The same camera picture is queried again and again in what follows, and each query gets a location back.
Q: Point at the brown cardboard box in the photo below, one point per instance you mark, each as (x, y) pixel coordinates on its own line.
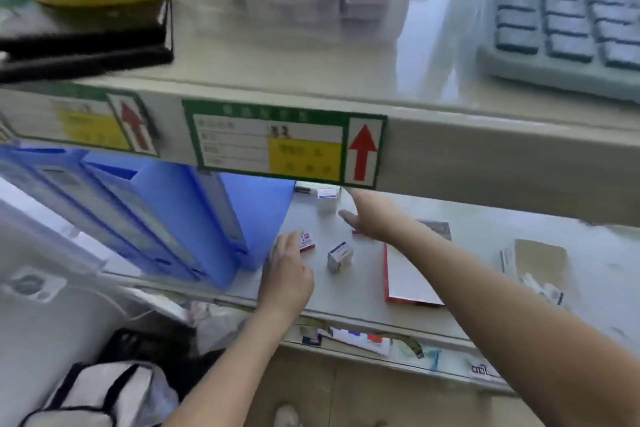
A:
(537, 256)

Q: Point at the beige shelf board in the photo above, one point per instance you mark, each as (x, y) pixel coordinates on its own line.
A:
(450, 141)

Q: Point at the grey calculator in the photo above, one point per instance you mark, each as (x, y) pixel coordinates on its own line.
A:
(565, 26)

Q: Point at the person's left fingers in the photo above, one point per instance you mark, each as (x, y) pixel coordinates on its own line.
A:
(287, 245)

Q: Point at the small white and red box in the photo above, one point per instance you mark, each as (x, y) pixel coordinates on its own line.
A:
(308, 240)

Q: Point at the person's left hand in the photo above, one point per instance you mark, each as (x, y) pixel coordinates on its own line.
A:
(290, 276)

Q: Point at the green-bordered label with red arrow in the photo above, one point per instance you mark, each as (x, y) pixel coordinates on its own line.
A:
(85, 121)
(280, 141)

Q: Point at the white plastic bag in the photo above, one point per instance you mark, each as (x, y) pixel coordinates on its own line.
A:
(215, 321)

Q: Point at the person's left forearm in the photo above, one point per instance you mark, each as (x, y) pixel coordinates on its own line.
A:
(240, 366)

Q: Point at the person's right hand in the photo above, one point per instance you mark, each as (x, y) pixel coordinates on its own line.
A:
(380, 219)

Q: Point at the person's right thumb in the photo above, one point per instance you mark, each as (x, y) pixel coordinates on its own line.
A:
(349, 217)

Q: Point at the person's shoe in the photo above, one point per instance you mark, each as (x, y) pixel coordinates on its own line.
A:
(286, 415)

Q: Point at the small white and blue box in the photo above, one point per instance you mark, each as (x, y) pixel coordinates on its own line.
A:
(340, 256)

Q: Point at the blue file folder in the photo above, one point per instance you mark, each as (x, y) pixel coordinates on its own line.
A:
(125, 221)
(55, 191)
(235, 221)

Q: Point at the white wall socket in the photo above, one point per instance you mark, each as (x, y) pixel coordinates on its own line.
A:
(36, 284)

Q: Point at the loose printed papers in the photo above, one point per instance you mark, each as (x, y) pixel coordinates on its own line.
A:
(360, 339)

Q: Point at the person's right forearm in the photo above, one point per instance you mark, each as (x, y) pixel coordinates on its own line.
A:
(505, 321)

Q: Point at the small white packet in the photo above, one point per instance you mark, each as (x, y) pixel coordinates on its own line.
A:
(545, 289)

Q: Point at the flat white red-edged box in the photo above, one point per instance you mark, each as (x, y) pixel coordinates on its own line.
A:
(410, 276)

